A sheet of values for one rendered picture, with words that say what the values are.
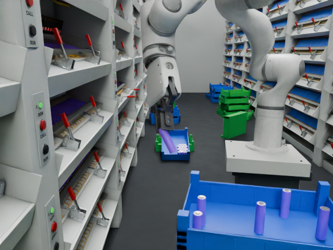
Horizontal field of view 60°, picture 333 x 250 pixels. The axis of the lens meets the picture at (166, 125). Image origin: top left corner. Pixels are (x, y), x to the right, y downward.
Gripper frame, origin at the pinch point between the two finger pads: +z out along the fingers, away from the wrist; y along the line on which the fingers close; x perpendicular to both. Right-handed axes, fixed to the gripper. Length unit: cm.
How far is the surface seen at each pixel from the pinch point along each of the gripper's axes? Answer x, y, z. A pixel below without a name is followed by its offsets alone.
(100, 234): 3, 48, 27
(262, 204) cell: -12.9, -14.1, 19.9
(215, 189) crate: -12.1, -0.4, 15.8
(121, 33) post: -20, 88, -83
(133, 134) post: -35, 116, -27
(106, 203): -3, 64, 16
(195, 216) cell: 0.8, -11.0, 20.9
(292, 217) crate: -24.1, -10.8, 23.2
